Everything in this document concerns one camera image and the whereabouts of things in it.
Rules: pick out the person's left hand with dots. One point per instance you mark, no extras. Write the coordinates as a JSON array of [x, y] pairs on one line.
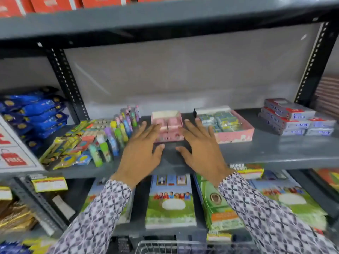
[[137, 156]]

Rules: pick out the person's right hand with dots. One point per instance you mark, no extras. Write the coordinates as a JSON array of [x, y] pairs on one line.
[[205, 156]]

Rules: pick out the person's left thumb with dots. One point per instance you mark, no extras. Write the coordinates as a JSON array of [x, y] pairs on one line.
[[159, 153]]

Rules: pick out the person's right thumb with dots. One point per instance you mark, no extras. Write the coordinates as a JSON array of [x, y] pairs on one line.
[[183, 152]]

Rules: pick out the person's right middle finger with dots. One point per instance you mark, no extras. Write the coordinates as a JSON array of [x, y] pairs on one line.
[[201, 129]]

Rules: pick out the person's left middle finger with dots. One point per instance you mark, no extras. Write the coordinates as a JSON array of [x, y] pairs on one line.
[[142, 130]]

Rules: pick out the person's left forearm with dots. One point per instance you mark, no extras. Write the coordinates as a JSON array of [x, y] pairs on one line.
[[98, 219]]

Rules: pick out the person's right forearm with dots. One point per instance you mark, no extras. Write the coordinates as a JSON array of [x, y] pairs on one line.
[[267, 219]]

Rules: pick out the pile of wrapped erasers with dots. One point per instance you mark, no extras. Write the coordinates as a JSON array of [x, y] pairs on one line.
[[221, 121]]

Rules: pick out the row of colourful glue sticks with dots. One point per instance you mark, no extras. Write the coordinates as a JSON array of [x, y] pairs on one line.
[[116, 134]]

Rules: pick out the small pink cardboard box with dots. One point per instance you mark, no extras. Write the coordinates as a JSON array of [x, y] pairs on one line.
[[172, 122]]

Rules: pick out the pink cardboard tray box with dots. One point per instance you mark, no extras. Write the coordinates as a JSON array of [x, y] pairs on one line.
[[235, 134]]

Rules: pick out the green and blue notebook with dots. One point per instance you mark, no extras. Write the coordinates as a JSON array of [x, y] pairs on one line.
[[91, 193], [170, 203]]

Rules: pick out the green book with round emblem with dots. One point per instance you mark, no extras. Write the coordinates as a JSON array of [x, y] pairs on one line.
[[215, 206]]

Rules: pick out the yellow shelf price label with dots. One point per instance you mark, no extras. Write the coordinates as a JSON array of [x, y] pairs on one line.
[[218, 237], [49, 184], [250, 171], [5, 193]]

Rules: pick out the pile of yellow blister packs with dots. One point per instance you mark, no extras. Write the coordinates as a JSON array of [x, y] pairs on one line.
[[66, 148]]

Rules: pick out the red and white flat box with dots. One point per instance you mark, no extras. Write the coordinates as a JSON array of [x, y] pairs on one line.
[[283, 121], [290, 108], [321, 123], [280, 129], [319, 132]]

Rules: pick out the stack of blue packets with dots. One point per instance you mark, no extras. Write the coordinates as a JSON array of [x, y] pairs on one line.
[[34, 113]]

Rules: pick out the white card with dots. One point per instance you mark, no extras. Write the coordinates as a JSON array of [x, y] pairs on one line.
[[63, 207]]

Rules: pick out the stack of green notebooks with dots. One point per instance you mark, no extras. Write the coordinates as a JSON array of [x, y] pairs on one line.
[[291, 198]]

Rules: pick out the grey metal shelf rack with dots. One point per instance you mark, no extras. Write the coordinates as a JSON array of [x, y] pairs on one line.
[[159, 17]]

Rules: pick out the white sign with red print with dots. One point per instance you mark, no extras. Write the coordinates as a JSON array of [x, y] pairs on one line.
[[16, 156]]

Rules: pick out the stack of brown books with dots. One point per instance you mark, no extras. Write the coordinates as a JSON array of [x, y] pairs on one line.
[[327, 97]]

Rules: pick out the orange and green book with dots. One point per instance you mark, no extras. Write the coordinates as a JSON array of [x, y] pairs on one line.
[[328, 178]]

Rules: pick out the pile of gold packets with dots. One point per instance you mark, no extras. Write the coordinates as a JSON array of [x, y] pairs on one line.
[[16, 216]]

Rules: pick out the blue and yellow packets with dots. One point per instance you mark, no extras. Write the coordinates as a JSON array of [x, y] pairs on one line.
[[23, 247]]

